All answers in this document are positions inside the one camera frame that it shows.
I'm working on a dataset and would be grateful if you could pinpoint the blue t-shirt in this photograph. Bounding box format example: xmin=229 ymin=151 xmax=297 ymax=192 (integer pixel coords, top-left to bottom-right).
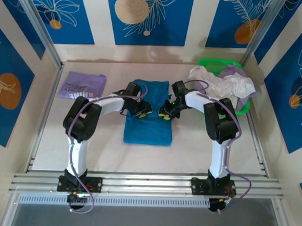
xmin=123 ymin=78 xmax=175 ymax=147

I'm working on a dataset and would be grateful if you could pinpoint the crumpled white t-shirt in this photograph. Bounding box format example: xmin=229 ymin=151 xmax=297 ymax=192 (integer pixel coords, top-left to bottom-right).
xmin=187 ymin=65 xmax=257 ymax=100

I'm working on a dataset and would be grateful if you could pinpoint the green plastic laundry basket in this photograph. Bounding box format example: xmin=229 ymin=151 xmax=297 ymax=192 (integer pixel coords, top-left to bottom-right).
xmin=195 ymin=57 xmax=253 ymax=117

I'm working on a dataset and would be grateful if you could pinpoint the folded lavender printed t-shirt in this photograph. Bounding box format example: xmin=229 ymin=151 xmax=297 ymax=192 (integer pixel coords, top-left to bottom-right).
xmin=58 ymin=70 xmax=108 ymax=102

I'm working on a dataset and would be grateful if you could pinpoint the crumpled lavender t-shirt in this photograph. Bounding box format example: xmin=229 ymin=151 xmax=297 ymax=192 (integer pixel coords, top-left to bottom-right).
xmin=217 ymin=64 xmax=258 ymax=112

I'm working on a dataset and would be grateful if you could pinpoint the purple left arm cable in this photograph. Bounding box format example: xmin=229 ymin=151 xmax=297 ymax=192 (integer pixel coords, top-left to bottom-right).
xmin=64 ymin=79 xmax=149 ymax=216

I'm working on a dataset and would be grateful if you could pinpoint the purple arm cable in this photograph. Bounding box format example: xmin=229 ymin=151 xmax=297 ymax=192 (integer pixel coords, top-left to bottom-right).
xmin=178 ymin=79 xmax=257 ymax=216
xmin=64 ymin=79 xmax=149 ymax=216

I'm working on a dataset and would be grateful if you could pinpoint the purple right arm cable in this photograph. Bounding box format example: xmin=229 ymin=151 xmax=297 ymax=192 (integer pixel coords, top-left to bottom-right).
xmin=178 ymin=79 xmax=257 ymax=216

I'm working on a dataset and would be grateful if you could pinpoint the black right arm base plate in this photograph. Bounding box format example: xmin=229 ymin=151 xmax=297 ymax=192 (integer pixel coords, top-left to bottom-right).
xmin=190 ymin=177 xmax=238 ymax=199

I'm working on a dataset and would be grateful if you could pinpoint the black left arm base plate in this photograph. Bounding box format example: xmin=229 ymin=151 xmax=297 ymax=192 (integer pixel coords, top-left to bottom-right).
xmin=56 ymin=175 xmax=104 ymax=194

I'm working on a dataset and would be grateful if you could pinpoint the white slotted cable duct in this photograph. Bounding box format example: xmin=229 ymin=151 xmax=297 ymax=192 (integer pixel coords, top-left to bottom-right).
xmin=18 ymin=190 xmax=210 ymax=213

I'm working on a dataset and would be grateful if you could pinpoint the aluminium table side rail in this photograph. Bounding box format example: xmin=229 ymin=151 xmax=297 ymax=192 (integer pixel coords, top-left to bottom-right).
xmin=25 ymin=62 xmax=66 ymax=175
xmin=243 ymin=113 xmax=273 ymax=178

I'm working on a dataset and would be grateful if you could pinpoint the black cable bracket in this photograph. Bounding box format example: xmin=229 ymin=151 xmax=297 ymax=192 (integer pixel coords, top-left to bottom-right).
xmin=208 ymin=197 xmax=229 ymax=214
xmin=66 ymin=191 xmax=89 ymax=212

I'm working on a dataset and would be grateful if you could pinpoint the aluminium frame post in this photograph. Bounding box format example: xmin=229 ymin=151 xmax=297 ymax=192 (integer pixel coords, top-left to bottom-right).
xmin=242 ymin=0 xmax=287 ymax=69
xmin=10 ymin=0 xmax=67 ymax=69

